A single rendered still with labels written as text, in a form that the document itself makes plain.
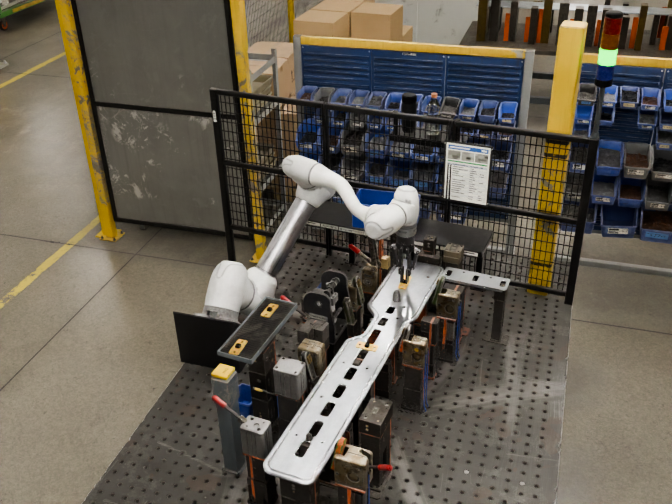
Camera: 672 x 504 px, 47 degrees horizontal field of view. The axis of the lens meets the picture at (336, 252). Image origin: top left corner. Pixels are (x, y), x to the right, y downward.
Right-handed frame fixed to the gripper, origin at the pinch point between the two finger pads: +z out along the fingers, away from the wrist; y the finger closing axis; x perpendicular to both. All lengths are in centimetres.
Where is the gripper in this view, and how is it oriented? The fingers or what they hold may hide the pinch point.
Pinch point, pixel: (404, 274)
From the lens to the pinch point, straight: 335.3
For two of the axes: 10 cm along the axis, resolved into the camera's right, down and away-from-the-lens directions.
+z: 0.3, 8.6, 5.1
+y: 9.1, 1.8, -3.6
